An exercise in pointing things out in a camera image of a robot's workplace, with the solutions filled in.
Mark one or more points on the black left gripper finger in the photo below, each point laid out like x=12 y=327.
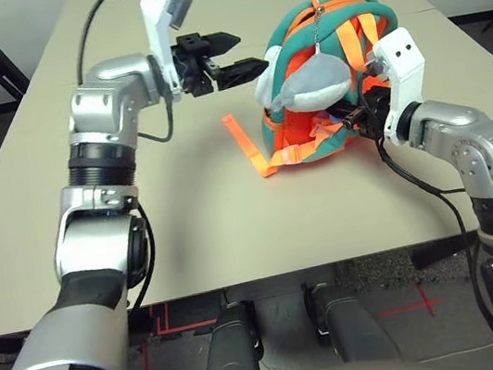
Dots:
x=221 y=42
x=240 y=72

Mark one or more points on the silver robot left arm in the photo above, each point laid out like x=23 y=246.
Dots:
x=111 y=98

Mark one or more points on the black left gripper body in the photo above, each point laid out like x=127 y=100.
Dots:
x=192 y=67

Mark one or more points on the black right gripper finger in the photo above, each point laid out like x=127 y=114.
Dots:
x=346 y=110
x=355 y=123

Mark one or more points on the teal and orange backpack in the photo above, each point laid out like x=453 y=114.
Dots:
x=294 y=130

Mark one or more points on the grey robot right leg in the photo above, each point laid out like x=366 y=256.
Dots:
x=353 y=327

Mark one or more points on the grey robot leg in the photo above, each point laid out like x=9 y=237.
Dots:
x=353 y=327
x=231 y=356

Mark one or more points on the grey robot left leg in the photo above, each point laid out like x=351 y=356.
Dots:
x=231 y=356

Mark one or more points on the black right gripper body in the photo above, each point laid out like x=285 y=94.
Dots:
x=376 y=113

